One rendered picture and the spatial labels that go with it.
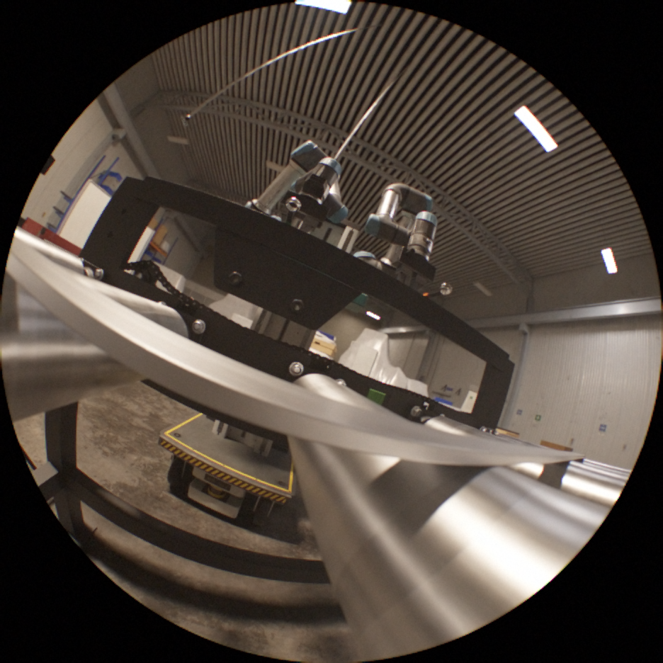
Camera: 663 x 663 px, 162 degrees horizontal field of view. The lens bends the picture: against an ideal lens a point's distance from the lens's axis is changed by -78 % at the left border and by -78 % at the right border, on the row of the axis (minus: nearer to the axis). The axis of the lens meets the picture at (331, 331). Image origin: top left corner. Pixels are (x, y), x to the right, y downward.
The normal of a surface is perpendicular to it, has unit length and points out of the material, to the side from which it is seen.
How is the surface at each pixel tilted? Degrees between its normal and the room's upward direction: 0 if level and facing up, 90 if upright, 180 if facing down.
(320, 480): 82
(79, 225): 90
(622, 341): 90
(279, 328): 90
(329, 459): 70
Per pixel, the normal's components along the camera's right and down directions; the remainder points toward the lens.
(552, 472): -0.41, -0.91
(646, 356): -0.89, -0.40
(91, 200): 0.92, 0.34
